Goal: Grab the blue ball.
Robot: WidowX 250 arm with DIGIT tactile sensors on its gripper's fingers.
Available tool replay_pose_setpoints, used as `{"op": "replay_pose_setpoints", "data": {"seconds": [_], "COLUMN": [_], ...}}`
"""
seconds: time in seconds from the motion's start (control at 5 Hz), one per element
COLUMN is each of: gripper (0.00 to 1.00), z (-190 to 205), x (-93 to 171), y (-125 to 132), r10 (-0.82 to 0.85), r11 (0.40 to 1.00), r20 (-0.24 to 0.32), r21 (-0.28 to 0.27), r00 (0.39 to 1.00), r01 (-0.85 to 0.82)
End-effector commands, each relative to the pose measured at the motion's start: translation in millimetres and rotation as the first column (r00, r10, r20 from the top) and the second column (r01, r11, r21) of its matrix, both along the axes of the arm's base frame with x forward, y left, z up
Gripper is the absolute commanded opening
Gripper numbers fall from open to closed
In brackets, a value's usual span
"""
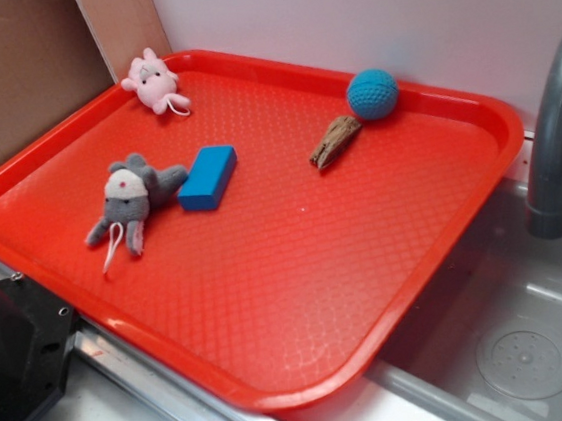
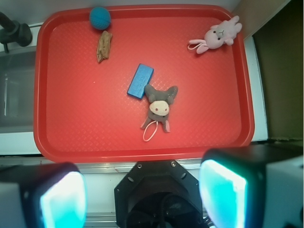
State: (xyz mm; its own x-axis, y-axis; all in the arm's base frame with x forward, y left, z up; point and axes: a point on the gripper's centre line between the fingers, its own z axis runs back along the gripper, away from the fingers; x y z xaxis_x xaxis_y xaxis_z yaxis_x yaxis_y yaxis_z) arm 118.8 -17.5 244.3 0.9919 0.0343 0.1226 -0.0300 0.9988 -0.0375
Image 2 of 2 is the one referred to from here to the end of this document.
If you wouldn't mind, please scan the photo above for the red plastic tray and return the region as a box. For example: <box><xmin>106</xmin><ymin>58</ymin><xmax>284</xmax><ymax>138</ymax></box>
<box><xmin>34</xmin><ymin>5</ymin><xmax>254</xmax><ymax>163</ymax></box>

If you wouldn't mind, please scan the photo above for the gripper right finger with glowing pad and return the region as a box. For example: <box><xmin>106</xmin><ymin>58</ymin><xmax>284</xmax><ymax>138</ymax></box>
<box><xmin>199</xmin><ymin>144</ymin><xmax>304</xmax><ymax>228</ymax></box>

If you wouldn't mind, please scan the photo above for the grey plush bunny toy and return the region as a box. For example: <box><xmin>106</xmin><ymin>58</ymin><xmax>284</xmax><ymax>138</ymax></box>
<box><xmin>141</xmin><ymin>84</ymin><xmax>178</xmax><ymax>142</ymax></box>

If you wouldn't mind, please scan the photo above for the grey metal bin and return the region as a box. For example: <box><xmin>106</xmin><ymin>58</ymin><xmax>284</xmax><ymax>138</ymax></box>
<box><xmin>0</xmin><ymin>47</ymin><xmax>36</xmax><ymax>133</ymax></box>

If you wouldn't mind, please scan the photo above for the blue knitted ball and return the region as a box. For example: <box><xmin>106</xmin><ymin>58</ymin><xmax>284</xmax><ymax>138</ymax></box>
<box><xmin>89</xmin><ymin>7</ymin><xmax>111</xmax><ymax>30</ymax></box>

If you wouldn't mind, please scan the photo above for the brown wood piece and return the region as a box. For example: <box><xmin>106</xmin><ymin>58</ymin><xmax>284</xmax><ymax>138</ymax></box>
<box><xmin>96</xmin><ymin>30</ymin><xmax>113</xmax><ymax>63</ymax></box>

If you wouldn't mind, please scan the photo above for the blue rectangular block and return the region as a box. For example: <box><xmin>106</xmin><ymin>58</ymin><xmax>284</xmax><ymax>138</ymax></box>
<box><xmin>127</xmin><ymin>64</ymin><xmax>154</xmax><ymax>99</ymax></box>

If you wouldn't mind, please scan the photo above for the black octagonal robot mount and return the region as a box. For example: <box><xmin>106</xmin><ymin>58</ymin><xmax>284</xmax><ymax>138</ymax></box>
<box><xmin>114</xmin><ymin>161</ymin><xmax>208</xmax><ymax>228</ymax></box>

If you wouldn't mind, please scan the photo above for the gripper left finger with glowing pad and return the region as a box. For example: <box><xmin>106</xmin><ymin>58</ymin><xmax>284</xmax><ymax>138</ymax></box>
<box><xmin>0</xmin><ymin>162</ymin><xmax>87</xmax><ymax>228</ymax></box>

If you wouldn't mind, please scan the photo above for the pink plush bunny toy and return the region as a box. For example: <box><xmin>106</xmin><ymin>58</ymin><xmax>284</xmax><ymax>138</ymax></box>
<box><xmin>187</xmin><ymin>16</ymin><xmax>242</xmax><ymax>54</ymax></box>

